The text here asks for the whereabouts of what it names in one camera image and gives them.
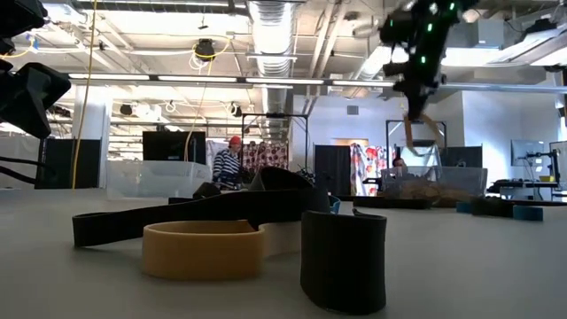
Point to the black ceiling lamp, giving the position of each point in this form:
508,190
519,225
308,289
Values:
236,110
126,110

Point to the tan rubber band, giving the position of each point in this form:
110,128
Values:
199,254
452,197
412,190
407,133

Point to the black partition panel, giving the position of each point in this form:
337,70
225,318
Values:
66,164
463,157

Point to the black metal rack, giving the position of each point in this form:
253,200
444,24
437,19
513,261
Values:
394,121
274,115

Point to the long black rubber band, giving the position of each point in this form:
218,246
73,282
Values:
133,226

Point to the white plastic sheet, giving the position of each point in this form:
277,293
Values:
20,159

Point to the grey ceiling box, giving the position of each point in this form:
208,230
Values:
483,33

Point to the blue rubber band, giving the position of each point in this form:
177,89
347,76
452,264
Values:
335,204
528,213

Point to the office desk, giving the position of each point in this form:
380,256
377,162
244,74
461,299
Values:
514,185

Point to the wavy black rubber band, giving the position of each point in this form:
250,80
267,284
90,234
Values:
390,204

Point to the silver ventilation duct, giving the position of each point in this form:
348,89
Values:
271,35

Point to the colourful floral cloth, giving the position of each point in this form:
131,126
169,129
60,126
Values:
365,166

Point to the red patterned cloth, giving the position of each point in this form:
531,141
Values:
266,155

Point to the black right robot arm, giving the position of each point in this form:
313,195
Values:
425,40

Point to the grey plastic basket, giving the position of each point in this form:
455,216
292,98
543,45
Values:
465,179

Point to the wide black rubber band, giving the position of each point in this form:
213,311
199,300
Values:
343,266

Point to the small yellow item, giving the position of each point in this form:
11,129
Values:
547,179

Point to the LED light bar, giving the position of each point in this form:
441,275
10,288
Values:
199,79

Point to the black curtain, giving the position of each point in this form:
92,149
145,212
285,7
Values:
332,170

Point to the black screen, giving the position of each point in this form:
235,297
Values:
173,146

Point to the wall vent grille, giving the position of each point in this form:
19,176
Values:
352,110

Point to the person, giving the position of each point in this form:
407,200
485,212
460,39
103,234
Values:
400,162
227,166

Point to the clear plastic basket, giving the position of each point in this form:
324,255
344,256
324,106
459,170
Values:
155,177

